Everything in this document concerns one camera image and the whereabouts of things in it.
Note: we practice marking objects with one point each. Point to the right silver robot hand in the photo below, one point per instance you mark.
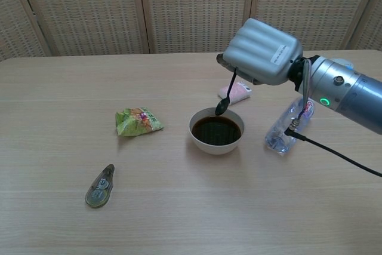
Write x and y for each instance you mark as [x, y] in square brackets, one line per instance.
[262, 52]

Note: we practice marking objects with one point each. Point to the white bowl of dark liquid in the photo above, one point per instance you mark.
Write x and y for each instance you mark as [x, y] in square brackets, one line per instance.
[215, 149]

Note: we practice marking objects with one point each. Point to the pink tissue pack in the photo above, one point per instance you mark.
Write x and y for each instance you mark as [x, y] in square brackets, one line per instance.
[238, 93]

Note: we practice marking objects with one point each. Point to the green crumpled snack packet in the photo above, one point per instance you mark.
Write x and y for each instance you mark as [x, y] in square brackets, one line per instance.
[135, 122]

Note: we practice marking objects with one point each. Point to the woven bamboo folding screen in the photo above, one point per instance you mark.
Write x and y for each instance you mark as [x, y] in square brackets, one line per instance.
[134, 10]

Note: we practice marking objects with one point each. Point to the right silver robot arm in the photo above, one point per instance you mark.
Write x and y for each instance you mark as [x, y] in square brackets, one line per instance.
[352, 93]

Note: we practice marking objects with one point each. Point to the black plastic spoon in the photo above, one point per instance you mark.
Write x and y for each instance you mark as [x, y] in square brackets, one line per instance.
[221, 107]

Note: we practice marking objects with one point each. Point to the clear plastic water bottle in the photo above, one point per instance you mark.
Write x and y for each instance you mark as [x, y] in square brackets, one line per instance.
[280, 138]

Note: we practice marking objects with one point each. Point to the green correction tape dispenser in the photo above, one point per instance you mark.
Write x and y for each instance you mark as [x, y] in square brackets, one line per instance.
[98, 192]

